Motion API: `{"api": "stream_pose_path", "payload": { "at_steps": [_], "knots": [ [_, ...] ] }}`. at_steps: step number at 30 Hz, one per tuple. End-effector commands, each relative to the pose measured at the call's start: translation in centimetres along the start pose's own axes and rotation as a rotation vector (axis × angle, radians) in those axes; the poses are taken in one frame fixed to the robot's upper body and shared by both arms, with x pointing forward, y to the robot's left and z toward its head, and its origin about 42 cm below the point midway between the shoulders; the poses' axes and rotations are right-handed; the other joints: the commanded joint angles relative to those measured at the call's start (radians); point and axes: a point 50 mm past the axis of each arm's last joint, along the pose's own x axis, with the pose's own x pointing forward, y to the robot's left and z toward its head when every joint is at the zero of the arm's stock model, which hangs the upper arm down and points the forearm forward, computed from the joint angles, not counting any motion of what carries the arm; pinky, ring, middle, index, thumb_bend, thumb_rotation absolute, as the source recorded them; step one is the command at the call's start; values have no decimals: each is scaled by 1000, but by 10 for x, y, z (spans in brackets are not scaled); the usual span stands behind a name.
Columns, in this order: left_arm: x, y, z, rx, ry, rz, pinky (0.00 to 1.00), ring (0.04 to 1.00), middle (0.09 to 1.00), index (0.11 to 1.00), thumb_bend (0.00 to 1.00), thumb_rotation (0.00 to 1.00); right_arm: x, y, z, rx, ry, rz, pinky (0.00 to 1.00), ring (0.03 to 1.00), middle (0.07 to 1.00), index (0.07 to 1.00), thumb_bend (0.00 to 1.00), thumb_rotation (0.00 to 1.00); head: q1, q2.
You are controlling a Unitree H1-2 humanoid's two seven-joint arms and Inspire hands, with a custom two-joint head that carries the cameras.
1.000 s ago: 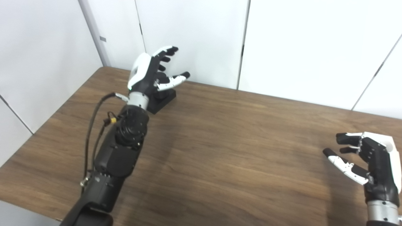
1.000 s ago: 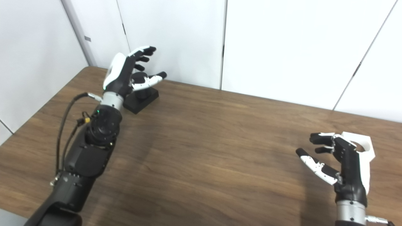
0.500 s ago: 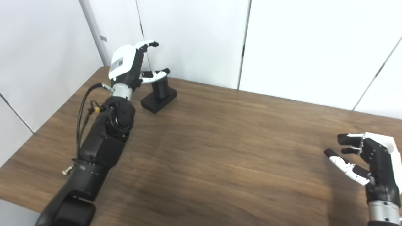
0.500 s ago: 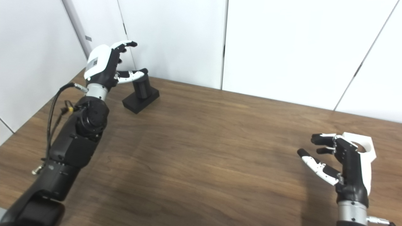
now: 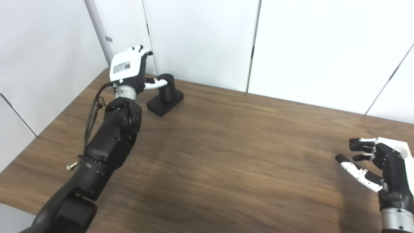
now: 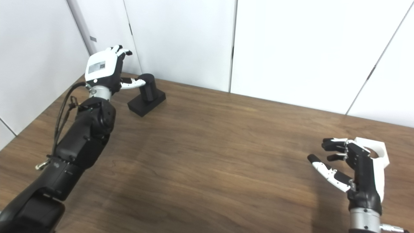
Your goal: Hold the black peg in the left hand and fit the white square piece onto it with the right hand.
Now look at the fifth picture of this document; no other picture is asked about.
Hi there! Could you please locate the black and white right hand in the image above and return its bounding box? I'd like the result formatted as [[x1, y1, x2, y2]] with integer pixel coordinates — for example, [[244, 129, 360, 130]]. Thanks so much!
[[335, 137, 414, 212]]

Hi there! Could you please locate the black and white left hand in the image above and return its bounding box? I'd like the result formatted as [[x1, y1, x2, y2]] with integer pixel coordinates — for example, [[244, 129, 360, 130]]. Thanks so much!
[[109, 45, 169, 95]]

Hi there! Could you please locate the black peg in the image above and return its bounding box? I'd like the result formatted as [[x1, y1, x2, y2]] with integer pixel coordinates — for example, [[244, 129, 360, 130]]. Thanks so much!
[[146, 74, 184, 117]]

